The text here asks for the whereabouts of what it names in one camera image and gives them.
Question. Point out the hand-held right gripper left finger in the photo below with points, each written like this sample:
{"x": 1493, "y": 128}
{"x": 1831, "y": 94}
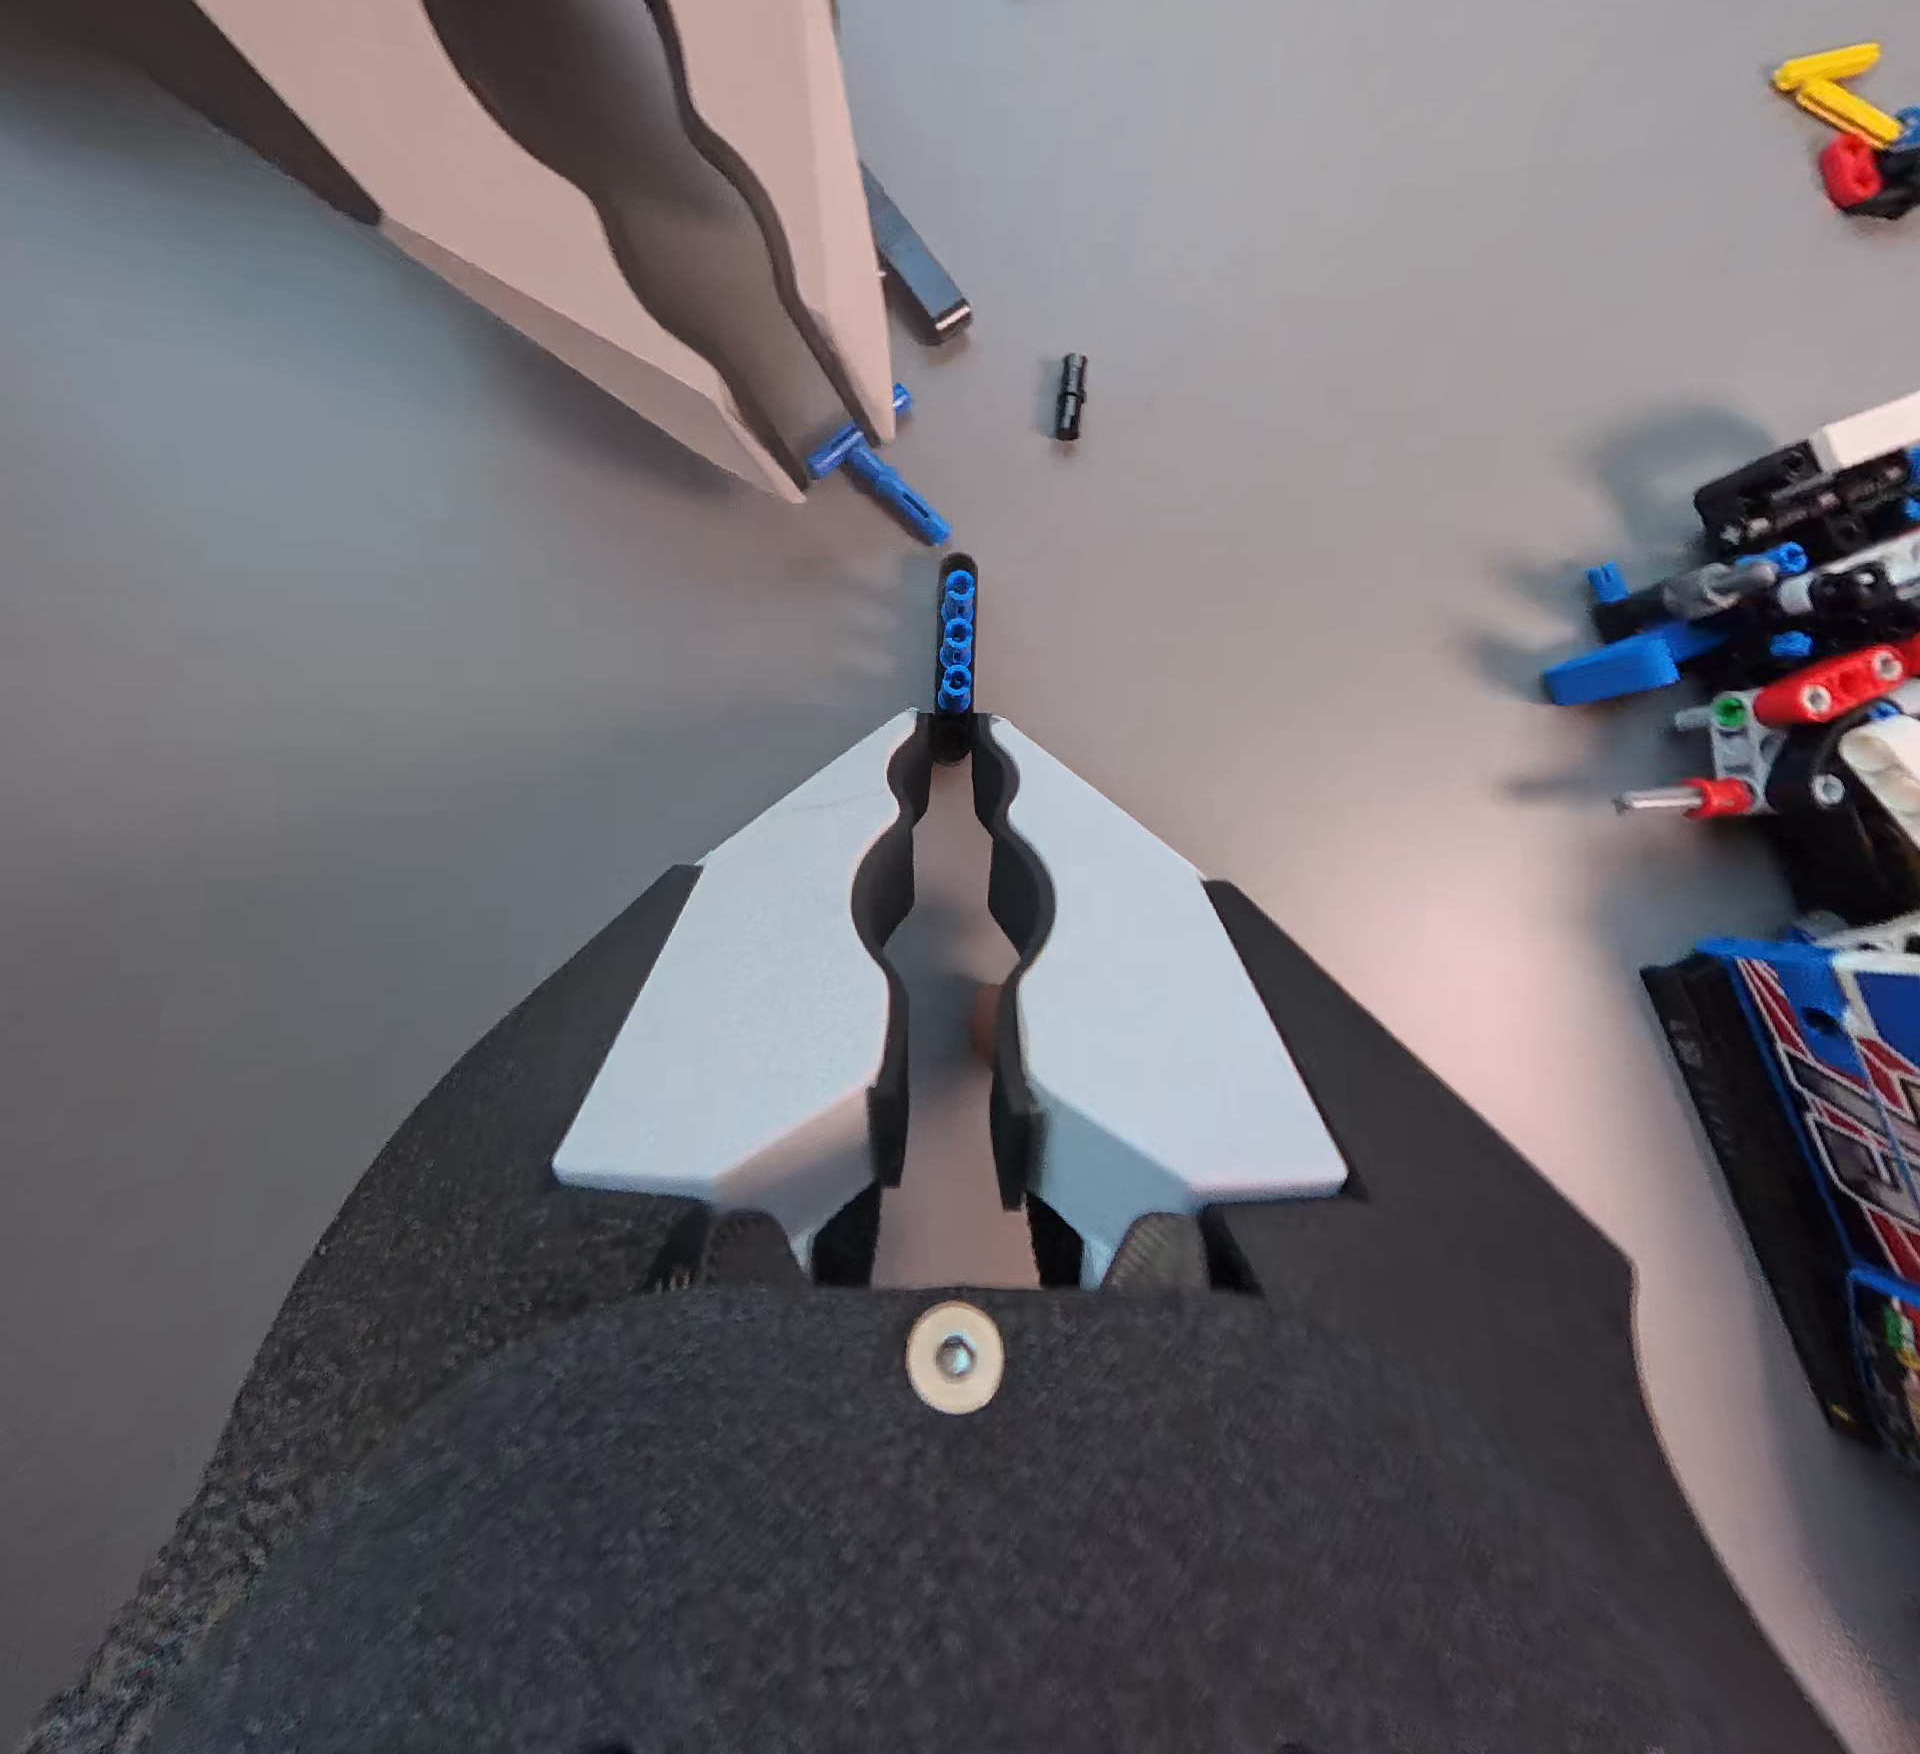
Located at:
{"x": 735, "y": 1033}

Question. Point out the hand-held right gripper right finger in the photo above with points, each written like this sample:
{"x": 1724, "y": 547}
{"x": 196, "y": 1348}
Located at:
{"x": 1168, "y": 1033}

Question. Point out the black slope brick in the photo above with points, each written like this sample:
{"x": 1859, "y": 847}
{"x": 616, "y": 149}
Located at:
{"x": 923, "y": 276}

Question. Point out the short black perforated beam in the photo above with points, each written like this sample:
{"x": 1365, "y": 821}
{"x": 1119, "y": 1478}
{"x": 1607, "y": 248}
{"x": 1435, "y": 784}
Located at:
{"x": 955, "y": 739}

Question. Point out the black connector pin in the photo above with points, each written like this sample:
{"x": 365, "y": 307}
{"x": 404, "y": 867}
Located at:
{"x": 1070, "y": 396}

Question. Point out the brick-built toy race car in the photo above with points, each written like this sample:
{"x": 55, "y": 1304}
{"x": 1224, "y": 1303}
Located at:
{"x": 1724, "y": 1079}

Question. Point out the pile of mixed bricks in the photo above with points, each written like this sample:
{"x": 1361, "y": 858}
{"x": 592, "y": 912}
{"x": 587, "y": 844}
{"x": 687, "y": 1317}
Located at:
{"x": 1838, "y": 112}

